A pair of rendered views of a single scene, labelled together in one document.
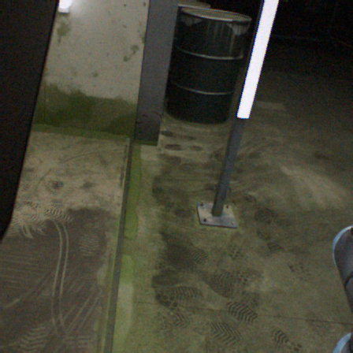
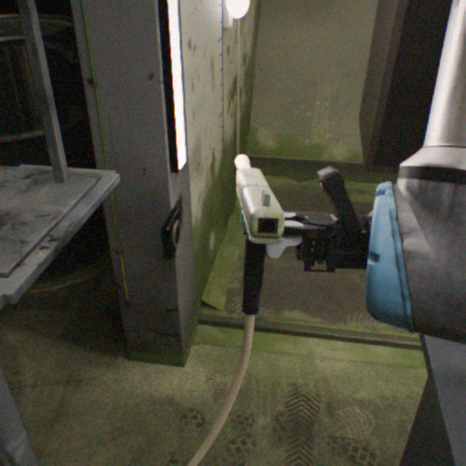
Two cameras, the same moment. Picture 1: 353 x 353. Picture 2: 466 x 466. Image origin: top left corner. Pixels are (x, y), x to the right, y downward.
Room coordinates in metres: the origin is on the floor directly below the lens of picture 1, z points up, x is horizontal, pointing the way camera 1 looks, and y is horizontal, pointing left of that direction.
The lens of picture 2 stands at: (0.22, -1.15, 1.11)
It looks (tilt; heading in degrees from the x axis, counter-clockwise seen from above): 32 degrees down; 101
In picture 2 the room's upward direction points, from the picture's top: straight up
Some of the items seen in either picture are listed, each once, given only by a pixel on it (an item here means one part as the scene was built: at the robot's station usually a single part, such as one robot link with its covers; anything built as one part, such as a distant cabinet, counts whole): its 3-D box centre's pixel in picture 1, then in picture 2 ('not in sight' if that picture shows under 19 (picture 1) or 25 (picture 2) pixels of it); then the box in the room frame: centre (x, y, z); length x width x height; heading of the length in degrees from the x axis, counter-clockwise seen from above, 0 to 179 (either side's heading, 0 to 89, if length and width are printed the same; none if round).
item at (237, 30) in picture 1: (206, 67); not in sight; (3.33, -0.48, 0.44); 0.59 x 0.58 x 0.89; 16
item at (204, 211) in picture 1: (216, 214); not in sight; (1.80, -0.47, 0.01); 0.20 x 0.20 x 0.01; 1
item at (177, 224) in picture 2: not in sight; (173, 233); (-0.11, -0.24, 0.51); 0.10 x 0.02 x 0.09; 91
